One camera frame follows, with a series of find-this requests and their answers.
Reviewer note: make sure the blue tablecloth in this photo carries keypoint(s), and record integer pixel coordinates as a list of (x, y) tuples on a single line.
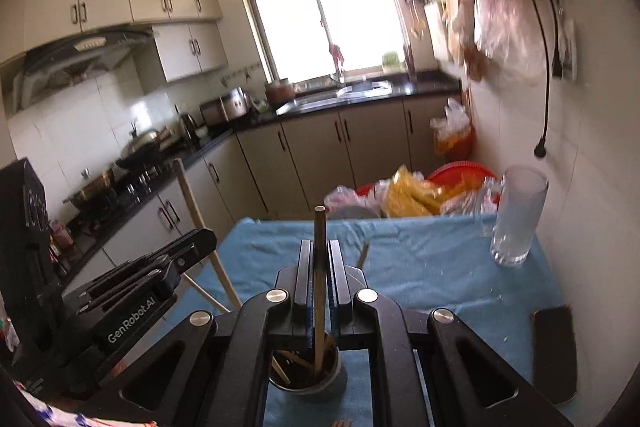
[(425, 267)]

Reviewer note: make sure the black kitchen countertop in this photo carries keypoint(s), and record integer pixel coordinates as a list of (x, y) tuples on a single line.
[(430, 83)]

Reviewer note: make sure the wok with lid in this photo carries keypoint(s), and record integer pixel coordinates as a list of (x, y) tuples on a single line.
[(142, 147)]

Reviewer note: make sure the bundle of wooden chopsticks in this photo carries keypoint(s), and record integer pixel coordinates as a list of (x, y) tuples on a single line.
[(225, 279)]

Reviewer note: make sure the small white bowl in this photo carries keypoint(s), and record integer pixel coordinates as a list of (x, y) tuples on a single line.
[(201, 132)]

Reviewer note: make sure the cream base cabinets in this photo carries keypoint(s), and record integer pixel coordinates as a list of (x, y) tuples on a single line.
[(320, 157)]

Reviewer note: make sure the seasoning bottles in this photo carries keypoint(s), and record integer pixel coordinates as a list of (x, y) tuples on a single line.
[(60, 247)]

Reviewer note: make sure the brown clay pot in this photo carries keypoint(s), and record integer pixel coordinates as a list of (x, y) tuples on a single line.
[(280, 94)]

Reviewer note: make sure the sink faucet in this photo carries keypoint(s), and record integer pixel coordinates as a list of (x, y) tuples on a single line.
[(339, 72)]

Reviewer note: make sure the red plastic basin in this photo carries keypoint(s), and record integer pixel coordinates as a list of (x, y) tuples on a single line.
[(452, 171)]

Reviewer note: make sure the white plastic bag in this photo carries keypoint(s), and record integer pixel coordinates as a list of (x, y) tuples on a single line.
[(452, 114)]

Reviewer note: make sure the patterned clothing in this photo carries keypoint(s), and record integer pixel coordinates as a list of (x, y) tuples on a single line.
[(60, 414)]

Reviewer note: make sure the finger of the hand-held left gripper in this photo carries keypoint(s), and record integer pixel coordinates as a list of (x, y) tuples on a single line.
[(195, 244)]

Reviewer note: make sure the range hood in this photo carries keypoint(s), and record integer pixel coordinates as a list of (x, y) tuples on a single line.
[(75, 62)]

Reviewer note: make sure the black smartphone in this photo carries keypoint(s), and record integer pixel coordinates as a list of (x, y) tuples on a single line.
[(552, 352)]

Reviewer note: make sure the hanging kitchen utensil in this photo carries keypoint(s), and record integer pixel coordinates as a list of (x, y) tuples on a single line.
[(417, 22)]

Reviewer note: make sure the green container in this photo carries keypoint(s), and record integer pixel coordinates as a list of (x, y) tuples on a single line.
[(392, 62)]

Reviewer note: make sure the electric kettle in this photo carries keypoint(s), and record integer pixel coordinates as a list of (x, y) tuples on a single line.
[(188, 127)]

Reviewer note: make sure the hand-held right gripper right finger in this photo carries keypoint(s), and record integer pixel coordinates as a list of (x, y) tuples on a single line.
[(336, 307)]

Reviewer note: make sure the pink cloth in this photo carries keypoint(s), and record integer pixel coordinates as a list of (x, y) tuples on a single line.
[(335, 54)]

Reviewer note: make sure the gas stove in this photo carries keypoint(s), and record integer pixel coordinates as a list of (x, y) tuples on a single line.
[(142, 181)]

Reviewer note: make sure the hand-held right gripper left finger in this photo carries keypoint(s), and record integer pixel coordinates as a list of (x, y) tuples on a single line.
[(306, 307)]

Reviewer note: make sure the clear glass mug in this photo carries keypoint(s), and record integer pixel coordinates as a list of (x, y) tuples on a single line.
[(517, 217)]

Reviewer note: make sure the steel sink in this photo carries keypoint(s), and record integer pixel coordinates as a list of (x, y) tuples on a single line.
[(320, 101)]

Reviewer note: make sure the steel rice cooker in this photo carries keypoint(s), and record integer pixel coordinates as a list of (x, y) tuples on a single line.
[(227, 107)]

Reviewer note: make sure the steel cooking pot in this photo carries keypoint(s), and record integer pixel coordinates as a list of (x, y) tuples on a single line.
[(90, 193)]

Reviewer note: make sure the grey chopstick holder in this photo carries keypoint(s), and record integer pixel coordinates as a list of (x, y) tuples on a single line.
[(330, 389)]

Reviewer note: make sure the clear hanging plastic bag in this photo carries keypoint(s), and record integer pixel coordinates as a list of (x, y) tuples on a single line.
[(505, 32)]

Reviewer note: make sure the orange plastic bag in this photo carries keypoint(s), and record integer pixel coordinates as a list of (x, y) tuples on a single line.
[(452, 144)]

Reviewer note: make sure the kitchen window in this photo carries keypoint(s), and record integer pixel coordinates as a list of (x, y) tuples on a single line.
[(290, 17)]

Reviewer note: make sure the yellow plastic bag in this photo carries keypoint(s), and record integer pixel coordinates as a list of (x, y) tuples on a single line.
[(410, 194)]

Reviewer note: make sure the pink printed plastic bag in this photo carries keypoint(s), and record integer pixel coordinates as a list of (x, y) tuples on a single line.
[(7, 332)]

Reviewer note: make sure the wooden chopstick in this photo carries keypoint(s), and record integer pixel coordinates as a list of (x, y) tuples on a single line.
[(320, 227), (362, 255)]

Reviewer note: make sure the white wall outlet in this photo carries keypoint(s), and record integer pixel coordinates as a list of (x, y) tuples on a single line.
[(570, 52)]

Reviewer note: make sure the clear plastic packet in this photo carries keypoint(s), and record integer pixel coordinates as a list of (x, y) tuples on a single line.
[(350, 197)]

